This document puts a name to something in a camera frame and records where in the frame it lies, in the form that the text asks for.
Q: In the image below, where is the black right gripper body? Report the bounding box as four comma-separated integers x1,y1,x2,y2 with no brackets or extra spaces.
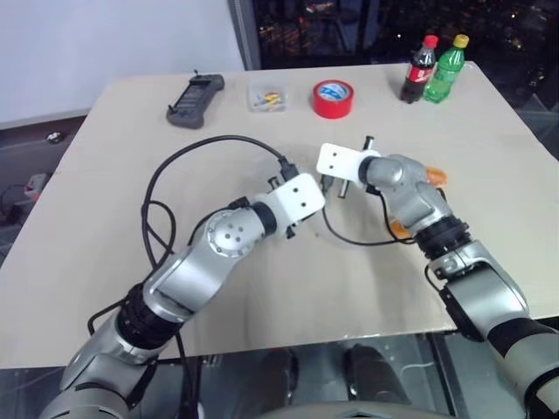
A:
335,134,376,200

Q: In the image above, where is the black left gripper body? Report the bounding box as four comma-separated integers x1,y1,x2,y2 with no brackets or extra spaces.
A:
266,174,307,240

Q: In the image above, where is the orange snack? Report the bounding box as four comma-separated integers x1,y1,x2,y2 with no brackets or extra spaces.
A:
425,166,449,189
389,219,417,242

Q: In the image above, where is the beige table cover sheet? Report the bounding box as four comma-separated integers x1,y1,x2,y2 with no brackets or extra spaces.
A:
0,60,559,371

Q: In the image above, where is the red tape roll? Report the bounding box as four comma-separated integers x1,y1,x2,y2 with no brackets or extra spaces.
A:
311,79,355,120

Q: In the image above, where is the clear box of colourful bits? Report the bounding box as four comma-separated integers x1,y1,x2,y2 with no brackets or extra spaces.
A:
246,80,293,114

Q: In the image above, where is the cola bottle with red cap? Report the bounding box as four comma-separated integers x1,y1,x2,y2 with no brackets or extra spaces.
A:
400,34,439,105

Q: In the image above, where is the dark rounded shape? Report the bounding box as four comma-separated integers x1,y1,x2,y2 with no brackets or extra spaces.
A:
248,347,302,411
344,343,412,407

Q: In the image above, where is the green bottle with yellow cap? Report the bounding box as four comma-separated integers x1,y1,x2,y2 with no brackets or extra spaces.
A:
422,33,471,105

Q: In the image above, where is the black handheld remote controller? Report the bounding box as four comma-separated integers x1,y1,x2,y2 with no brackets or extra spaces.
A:
165,69,226,130

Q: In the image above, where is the grey robot torso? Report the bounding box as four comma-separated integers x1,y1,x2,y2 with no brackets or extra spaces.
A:
257,403,442,419

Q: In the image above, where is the red and grey floor device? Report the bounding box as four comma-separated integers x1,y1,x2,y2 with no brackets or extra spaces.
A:
24,172,52,196

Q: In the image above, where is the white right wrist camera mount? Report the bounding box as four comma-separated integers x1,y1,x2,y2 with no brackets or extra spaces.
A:
314,142,383,189

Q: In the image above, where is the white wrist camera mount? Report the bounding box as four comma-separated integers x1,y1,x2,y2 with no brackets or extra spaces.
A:
253,173,327,239
314,142,383,189

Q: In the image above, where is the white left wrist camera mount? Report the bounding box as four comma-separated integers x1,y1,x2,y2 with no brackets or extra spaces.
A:
253,173,327,239

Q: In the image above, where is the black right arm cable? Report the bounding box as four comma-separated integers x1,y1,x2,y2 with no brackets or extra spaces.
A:
320,173,421,248

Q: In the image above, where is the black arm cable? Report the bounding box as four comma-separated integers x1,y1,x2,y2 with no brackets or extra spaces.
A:
320,173,421,248
86,134,302,419

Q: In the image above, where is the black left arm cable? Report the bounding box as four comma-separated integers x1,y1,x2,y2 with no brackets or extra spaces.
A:
86,134,302,419

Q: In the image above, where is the grey window frame post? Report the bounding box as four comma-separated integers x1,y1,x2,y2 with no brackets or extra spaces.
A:
226,0,263,72

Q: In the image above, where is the thin white cable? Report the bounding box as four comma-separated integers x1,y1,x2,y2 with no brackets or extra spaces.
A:
398,360,436,381

